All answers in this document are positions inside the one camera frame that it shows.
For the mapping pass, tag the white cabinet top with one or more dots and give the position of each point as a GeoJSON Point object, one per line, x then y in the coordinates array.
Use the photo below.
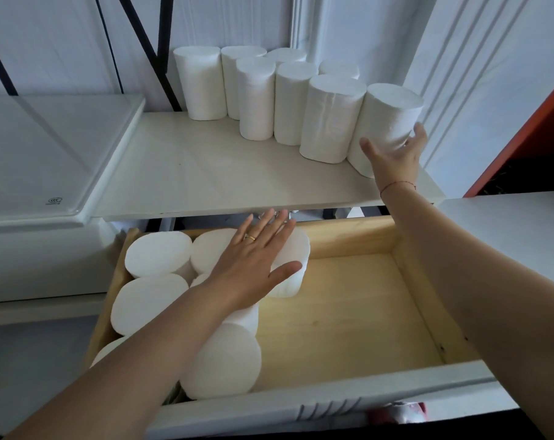
{"type": "Point", "coordinates": [190, 178]}

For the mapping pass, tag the group of white paper rolls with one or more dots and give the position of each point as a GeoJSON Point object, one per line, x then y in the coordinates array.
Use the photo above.
{"type": "Point", "coordinates": [254, 100]}

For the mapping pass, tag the person's left hand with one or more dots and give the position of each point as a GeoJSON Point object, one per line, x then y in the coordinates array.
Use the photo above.
{"type": "Point", "coordinates": [245, 274]}

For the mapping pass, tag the white drawer with wooden inside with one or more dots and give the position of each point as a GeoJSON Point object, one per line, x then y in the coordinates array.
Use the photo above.
{"type": "Point", "coordinates": [350, 325]}

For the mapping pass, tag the person's right forearm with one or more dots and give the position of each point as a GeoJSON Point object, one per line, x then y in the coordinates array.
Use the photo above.
{"type": "Point", "coordinates": [465, 279]}

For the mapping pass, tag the person's left forearm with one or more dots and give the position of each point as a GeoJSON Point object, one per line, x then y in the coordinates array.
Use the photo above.
{"type": "Point", "coordinates": [121, 384]}

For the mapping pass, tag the red slipper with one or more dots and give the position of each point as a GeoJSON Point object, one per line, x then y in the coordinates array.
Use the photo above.
{"type": "Point", "coordinates": [400, 412]}

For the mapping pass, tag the black metal stand frame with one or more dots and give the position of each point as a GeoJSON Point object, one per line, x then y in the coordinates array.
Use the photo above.
{"type": "Point", "coordinates": [165, 18]}

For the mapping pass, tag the orange door frame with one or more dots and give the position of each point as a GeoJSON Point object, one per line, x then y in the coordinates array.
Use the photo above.
{"type": "Point", "coordinates": [531, 132]}

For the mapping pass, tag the person's right hand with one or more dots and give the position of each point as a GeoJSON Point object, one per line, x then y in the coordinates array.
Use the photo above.
{"type": "Point", "coordinates": [396, 167]}

